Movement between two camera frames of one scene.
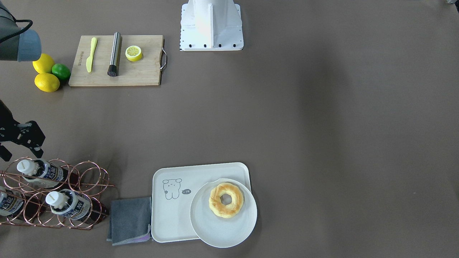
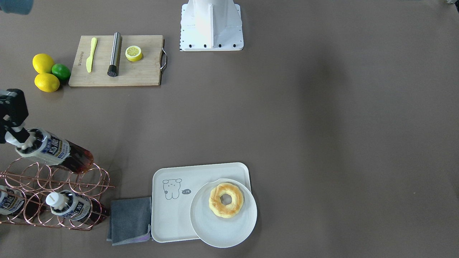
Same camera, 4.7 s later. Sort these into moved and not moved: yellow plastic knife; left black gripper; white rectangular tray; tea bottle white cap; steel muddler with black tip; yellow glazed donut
Moved: left black gripper; tea bottle white cap
Not moved: steel muddler with black tip; yellow glazed donut; yellow plastic knife; white rectangular tray
